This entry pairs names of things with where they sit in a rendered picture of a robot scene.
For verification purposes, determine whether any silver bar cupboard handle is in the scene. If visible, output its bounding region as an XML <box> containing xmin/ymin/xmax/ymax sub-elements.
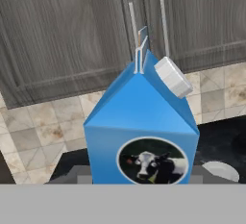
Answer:
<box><xmin>159</xmin><ymin>0</ymin><xmax>171</xmax><ymax>59</ymax></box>
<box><xmin>128</xmin><ymin>1</ymin><xmax>140</xmax><ymax>62</ymax></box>

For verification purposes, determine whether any blue milk carton with cow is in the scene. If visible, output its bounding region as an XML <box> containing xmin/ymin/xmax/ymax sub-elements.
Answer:
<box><xmin>83</xmin><ymin>25</ymin><xmax>201</xmax><ymax>185</ymax></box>

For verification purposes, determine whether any white saucer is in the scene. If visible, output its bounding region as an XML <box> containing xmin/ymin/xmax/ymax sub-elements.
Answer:
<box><xmin>201</xmin><ymin>161</ymin><xmax>240</xmax><ymax>184</ymax></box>

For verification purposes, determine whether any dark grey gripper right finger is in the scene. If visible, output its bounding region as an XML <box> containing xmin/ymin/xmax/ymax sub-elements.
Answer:
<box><xmin>189</xmin><ymin>164</ymin><xmax>235</xmax><ymax>185</ymax></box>

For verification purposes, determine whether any grey wooden cupboard door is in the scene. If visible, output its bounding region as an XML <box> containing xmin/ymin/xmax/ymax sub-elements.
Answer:
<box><xmin>139</xmin><ymin>0</ymin><xmax>246</xmax><ymax>75</ymax></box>
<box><xmin>0</xmin><ymin>0</ymin><xmax>138</xmax><ymax>111</ymax></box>

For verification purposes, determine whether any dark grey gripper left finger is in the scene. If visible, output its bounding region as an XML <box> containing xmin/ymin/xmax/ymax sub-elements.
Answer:
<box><xmin>47</xmin><ymin>164</ymin><xmax>94</xmax><ymax>185</ymax></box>

